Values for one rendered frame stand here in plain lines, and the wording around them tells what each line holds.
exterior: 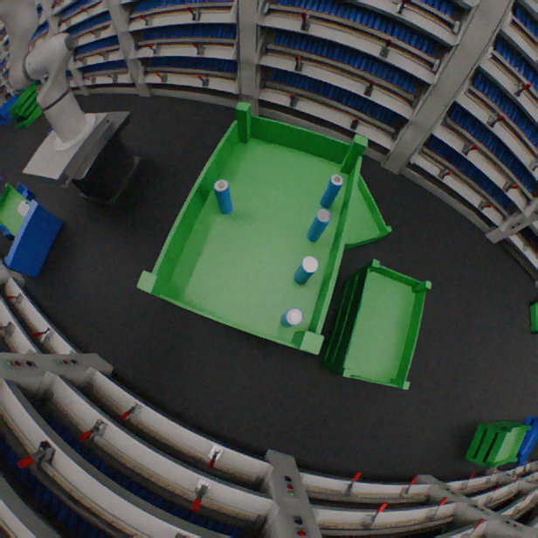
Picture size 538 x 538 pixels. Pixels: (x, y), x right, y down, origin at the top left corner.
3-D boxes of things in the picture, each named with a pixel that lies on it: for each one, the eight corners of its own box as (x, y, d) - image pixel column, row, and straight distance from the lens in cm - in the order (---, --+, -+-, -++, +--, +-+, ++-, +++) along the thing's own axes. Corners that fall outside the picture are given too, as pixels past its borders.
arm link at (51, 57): (48, 98, 104) (27, 52, 100) (90, 74, 96) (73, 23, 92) (37, 116, 94) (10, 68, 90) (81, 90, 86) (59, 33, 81)
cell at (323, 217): (333, 211, 30) (320, 232, 36) (318, 206, 30) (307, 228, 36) (329, 224, 29) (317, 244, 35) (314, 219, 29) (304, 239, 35)
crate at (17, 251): (63, 222, 129) (56, 217, 136) (37, 203, 118) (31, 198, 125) (37, 279, 133) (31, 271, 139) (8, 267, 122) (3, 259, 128)
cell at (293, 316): (282, 311, 32) (288, 305, 26) (296, 315, 32) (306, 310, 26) (278, 324, 32) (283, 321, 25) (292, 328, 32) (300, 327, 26)
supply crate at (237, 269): (240, 134, 46) (238, 100, 41) (352, 168, 44) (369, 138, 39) (161, 298, 35) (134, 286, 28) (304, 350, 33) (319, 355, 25)
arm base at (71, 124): (72, 119, 115) (56, 88, 109) (105, 112, 103) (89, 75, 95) (47, 155, 106) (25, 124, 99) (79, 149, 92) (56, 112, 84)
